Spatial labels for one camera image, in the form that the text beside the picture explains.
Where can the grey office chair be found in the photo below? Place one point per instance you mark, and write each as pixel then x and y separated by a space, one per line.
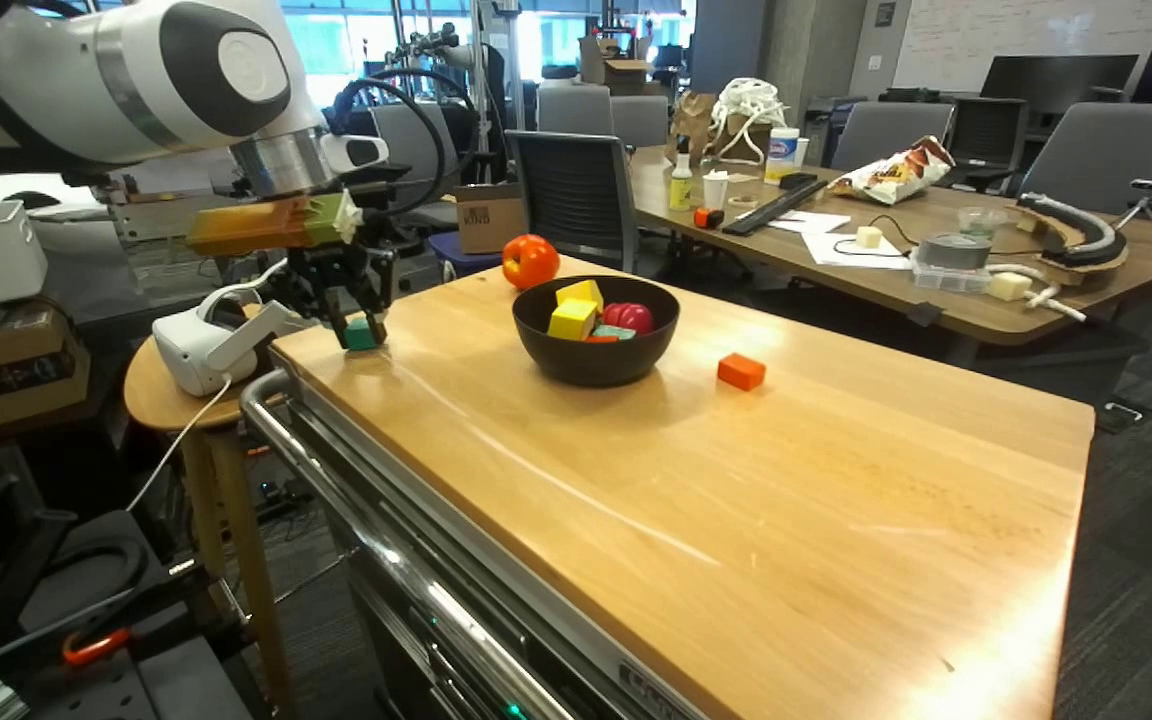
pixel 576 194

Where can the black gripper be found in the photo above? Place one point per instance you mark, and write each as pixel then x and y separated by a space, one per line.
pixel 364 275

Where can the metal cart handle bar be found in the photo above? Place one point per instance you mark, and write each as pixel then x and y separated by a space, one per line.
pixel 464 668

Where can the small orange red block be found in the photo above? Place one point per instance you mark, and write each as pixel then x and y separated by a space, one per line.
pixel 740 369

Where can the wooden office desk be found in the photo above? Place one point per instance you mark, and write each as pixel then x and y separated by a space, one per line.
pixel 979 266

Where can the red toy radish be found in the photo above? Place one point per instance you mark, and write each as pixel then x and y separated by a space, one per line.
pixel 629 314

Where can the black keyboard bar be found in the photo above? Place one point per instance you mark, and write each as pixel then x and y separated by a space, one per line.
pixel 794 191

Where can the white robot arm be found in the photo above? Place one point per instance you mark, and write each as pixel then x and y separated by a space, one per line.
pixel 178 83

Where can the white VR headset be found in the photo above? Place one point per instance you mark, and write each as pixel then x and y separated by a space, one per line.
pixel 218 339

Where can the chip snack bag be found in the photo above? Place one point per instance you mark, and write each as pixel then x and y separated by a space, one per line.
pixel 902 175

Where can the green cube edge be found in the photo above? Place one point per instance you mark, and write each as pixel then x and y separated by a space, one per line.
pixel 607 332

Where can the green cube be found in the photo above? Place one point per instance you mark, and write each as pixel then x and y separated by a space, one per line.
pixel 357 332

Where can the round wooden stool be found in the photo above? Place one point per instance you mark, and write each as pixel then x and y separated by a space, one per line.
pixel 218 496

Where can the white paper sheets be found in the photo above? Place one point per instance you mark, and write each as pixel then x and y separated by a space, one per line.
pixel 836 243

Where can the yellow cube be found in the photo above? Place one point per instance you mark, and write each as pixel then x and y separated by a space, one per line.
pixel 582 288
pixel 575 323

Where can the black bowl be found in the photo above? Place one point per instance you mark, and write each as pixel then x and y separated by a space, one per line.
pixel 590 362

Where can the red orange toy apple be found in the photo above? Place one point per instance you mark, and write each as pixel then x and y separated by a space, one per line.
pixel 528 262

